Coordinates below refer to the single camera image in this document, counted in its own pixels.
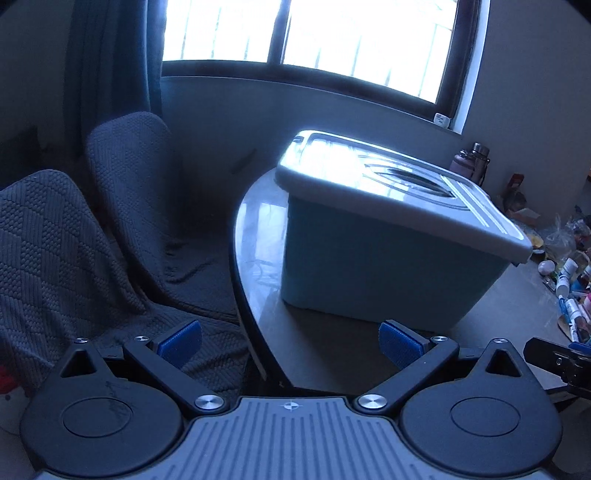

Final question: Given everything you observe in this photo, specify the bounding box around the white bin lid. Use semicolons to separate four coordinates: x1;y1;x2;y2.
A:
276;130;533;264

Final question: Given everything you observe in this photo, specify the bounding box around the white dropper bottle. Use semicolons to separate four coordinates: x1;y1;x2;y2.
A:
555;258;578;298

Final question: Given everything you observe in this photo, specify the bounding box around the white round jar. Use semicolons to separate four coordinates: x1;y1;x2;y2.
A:
538;260;556;276

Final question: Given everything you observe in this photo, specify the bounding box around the clear plastic bag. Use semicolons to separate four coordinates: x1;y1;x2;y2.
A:
543;215;576;263

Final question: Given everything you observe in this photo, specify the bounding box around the plate of apple slices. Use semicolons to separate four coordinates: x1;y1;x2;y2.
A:
526;233;544;252

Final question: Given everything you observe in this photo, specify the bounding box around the near grey covered chair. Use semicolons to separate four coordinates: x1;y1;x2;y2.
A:
1;170;249;402

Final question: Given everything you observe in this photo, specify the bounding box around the grey covered chair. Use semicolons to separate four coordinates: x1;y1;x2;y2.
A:
85;112;238;323
1;170;249;402

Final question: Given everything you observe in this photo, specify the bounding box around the teal plastic storage bin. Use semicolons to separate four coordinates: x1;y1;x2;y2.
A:
281;197;509;332

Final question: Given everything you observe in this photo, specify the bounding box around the orange tissue box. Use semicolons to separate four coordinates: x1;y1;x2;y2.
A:
507;208;541;227

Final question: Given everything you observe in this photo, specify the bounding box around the red box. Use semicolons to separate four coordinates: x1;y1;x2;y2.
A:
505;173;525;197

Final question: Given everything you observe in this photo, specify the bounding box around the far grey covered chair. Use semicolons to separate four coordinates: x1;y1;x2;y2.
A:
85;112;238;323

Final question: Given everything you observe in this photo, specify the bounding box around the steel thermos flask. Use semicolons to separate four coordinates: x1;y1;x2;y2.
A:
471;142;490;186

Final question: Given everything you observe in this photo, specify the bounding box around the small white cup on sill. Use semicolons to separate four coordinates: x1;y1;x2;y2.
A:
433;113;451;129

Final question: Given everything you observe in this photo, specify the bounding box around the blue curtain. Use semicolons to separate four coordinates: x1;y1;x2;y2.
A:
63;0;167;157

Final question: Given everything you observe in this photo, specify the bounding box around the window frame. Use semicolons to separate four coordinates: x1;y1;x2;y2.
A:
163;1;484;129

